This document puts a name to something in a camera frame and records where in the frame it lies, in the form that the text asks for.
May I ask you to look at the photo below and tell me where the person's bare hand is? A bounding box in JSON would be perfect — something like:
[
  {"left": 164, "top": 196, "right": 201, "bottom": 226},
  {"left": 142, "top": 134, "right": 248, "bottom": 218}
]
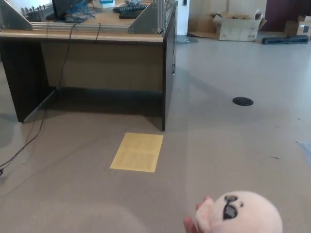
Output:
[{"left": 183, "top": 214, "right": 203, "bottom": 233}]

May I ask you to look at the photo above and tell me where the white plush dumpling with face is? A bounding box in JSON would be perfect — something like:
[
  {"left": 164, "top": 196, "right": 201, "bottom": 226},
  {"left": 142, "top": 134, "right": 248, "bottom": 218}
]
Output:
[{"left": 194, "top": 189, "right": 284, "bottom": 233}]

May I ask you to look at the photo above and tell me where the yellow paper sheet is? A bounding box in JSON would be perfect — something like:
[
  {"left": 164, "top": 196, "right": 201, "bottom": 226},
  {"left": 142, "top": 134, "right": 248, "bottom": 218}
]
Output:
[{"left": 109, "top": 132, "right": 164, "bottom": 173}]

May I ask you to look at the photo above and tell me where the black round floor cover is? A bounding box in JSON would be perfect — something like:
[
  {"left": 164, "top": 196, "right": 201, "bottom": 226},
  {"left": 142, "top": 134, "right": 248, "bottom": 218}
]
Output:
[{"left": 232, "top": 97, "right": 254, "bottom": 106}]

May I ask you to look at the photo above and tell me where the wooden desk with dark sides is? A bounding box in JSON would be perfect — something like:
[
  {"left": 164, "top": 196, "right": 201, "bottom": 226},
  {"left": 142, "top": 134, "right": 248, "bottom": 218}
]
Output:
[{"left": 0, "top": 0, "right": 178, "bottom": 132}]

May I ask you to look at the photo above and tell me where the clear plastic bag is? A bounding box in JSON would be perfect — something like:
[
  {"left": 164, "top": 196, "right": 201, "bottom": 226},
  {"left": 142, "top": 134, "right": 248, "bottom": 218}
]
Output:
[{"left": 175, "top": 35, "right": 199, "bottom": 44}]

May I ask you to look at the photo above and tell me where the flattened cardboard sheet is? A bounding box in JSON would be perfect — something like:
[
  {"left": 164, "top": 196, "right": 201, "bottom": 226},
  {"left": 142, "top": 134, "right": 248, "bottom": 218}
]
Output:
[{"left": 188, "top": 13, "right": 222, "bottom": 39}]

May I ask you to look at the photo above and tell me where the large open cardboard box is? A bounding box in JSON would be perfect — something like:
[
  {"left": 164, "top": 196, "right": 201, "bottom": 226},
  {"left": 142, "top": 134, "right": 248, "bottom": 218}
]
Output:
[{"left": 210, "top": 9, "right": 268, "bottom": 41}]

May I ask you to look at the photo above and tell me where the flat black device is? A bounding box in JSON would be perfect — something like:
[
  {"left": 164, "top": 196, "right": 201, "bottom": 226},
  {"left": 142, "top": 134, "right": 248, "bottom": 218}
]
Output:
[{"left": 119, "top": 11, "right": 144, "bottom": 19}]

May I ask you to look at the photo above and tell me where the small cardboard box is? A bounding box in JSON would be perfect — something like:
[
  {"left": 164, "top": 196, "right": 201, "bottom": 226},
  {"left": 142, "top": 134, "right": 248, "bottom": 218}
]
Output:
[{"left": 284, "top": 15, "right": 311, "bottom": 38}]

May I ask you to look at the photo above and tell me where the black keyboard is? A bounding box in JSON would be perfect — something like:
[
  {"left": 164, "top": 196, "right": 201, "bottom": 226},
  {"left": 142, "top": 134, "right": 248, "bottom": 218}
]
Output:
[{"left": 112, "top": 2, "right": 148, "bottom": 13}]

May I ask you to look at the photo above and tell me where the black monitor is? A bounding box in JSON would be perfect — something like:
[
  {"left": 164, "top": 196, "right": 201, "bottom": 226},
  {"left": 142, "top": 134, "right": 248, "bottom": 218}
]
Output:
[{"left": 45, "top": 0, "right": 83, "bottom": 20}]

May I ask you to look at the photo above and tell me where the black connector row device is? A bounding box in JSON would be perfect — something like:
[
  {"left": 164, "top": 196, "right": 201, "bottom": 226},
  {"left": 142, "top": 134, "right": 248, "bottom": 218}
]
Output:
[{"left": 20, "top": 5, "right": 49, "bottom": 21}]

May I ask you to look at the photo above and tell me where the thin floor cable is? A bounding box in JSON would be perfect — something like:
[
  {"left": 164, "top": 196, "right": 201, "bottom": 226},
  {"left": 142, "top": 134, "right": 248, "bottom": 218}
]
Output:
[{"left": 0, "top": 138, "right": 124, "bottom": 199}]

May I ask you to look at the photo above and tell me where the black cable on desk side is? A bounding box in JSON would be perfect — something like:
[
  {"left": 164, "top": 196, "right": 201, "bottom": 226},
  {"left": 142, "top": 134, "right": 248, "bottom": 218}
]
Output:
[{"left": 172, "top": 36, "right": 176, "bottom": 75}]

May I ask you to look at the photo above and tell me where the long black hanging cable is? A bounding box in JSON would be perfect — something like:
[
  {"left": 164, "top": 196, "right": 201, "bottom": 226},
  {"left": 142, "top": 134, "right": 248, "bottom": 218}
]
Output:
[{"left": 0, "top": 23, "right": 77, "bottom": 175}]

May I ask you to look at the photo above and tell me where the aluminium profile frame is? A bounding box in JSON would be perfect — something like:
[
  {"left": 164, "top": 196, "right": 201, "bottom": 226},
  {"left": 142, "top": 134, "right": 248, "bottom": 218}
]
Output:
[{"left": 0, "top": 0, "right": 178, "bottom": 34}]

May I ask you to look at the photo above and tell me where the blue cable tangle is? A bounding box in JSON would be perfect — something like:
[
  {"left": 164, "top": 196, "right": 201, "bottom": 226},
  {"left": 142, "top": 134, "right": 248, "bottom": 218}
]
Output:
[{"left": 63, "top": 0, "right": 96, "bottom": 24}]

